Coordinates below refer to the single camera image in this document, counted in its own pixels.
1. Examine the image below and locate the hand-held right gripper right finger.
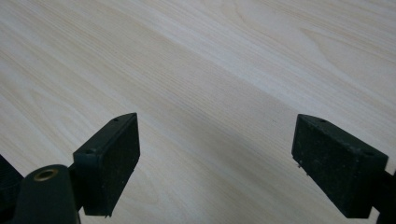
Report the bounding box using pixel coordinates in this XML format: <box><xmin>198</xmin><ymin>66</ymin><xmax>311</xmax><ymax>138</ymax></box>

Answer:
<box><xmin>290</xmin><ymin>113</ymin><xmax>389</xmax><ymax>219</ymax></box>

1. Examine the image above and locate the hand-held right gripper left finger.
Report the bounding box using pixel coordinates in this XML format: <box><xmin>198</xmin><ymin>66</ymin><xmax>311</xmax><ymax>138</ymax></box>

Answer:
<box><xmin>72</xmin><ymin>112</ymin><xmax>141</xmax><ymax>217</ymax></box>

